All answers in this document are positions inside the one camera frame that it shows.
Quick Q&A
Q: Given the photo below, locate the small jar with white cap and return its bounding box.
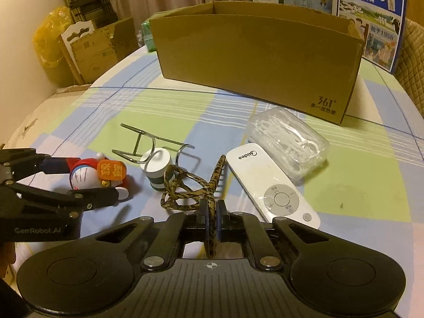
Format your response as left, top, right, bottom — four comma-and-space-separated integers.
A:
140, 148, 170, 193

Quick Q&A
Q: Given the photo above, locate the quilted beige chair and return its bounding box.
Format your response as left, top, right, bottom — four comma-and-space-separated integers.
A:
395, 18, 424, 117

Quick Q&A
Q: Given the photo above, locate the green tissue pack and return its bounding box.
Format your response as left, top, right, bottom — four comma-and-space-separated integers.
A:
140, 15, 160, 52

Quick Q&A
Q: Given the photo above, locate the clear box of floss picks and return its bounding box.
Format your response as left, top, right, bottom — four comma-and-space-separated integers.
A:
246, 107, 331, 182

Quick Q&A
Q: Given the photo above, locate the dark blue milk carton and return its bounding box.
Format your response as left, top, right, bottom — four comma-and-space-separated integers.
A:
336, 0, 410, 75

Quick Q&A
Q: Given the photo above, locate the yellow plastic bag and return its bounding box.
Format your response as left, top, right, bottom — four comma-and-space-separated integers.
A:
32, 5, 75, 85

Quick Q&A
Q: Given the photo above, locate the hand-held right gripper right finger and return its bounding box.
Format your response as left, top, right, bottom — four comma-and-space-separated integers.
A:
215, 200, 332, 271

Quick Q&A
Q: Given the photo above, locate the white remote control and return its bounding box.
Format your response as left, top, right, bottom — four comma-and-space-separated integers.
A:
226, 144, 321, 229

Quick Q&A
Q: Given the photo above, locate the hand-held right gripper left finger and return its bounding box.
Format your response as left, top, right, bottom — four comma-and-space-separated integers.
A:
94, 201, 211, 271

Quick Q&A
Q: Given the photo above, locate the metal wire holder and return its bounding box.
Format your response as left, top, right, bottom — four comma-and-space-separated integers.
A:
112, 123, 197, 167

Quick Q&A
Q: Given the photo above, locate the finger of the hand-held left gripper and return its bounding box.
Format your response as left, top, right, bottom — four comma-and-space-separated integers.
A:
0, 185, 120, 218
0, 148, 72, 187

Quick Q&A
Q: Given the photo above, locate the person's left hand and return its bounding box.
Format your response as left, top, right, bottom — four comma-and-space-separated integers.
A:
0, 242, 17, 284

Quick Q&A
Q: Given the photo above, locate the brown cardboard box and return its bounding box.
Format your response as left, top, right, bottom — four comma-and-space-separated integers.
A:
149, 1, 365, 126

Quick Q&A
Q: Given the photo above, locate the blue and red cat figure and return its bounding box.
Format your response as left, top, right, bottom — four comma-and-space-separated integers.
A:
66, 152, 132, 201

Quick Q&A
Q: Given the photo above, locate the black folding cart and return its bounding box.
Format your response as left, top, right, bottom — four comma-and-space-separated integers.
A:
59, 0, 118, 31

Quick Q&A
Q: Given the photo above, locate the white cardboard cutout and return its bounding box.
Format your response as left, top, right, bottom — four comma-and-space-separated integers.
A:
59, 19, 97, 85

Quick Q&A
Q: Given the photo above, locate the leopard print hair clip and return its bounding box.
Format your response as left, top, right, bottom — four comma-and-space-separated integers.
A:
160, 154, 229, 259

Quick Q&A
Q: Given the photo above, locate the open cardboard carton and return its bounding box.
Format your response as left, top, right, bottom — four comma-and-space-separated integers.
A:
71, 16, 140, 83

